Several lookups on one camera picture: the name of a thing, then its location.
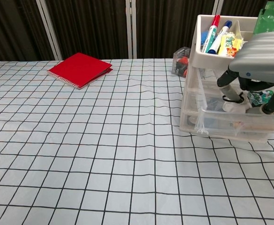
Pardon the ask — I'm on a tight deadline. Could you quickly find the yellow snack packet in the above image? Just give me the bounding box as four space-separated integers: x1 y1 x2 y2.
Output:
218 32 248 57

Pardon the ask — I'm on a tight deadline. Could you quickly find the clear plastic drawer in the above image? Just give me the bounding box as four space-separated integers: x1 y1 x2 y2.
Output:
194 69 274 139

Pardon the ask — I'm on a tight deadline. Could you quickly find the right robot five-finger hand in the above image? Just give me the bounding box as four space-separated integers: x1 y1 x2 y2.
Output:
216 31 274 115

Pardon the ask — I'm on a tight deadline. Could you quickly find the blue eraser block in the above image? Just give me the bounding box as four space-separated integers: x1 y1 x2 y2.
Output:
200 30 209 45

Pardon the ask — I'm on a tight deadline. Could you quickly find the black folding screen white frame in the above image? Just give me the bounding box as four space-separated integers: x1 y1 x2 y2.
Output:
0 0 274 66

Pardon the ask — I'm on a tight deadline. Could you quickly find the checkered light blue tablecloth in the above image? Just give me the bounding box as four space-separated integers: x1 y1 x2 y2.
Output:
0 58 274 225

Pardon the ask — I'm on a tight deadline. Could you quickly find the clear bag of clips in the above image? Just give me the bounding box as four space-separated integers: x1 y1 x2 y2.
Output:
172 46 191 78

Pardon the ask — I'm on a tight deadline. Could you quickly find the blue cap whiteboard marker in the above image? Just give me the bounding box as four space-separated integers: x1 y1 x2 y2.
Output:
207 20 233 54

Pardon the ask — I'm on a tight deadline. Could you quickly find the white desk organizer tray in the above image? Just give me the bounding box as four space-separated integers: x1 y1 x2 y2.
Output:
179 14 274 143

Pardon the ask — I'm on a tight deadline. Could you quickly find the red spiral notebook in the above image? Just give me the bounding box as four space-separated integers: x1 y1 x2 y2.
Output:
46 52 114 90

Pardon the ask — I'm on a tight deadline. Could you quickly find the wooden stick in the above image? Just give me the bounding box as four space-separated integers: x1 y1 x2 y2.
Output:
232 121 274 132

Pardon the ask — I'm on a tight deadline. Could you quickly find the red cap whiteboard marker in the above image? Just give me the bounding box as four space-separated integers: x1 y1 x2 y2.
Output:
201 14 221 51

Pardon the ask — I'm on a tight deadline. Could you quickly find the green circuit toy car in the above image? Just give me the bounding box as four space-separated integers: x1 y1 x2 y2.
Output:
247 90 274 106

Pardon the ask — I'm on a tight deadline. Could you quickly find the small white drawstring pouch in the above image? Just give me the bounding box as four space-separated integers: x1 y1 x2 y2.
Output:
222 91 254 113

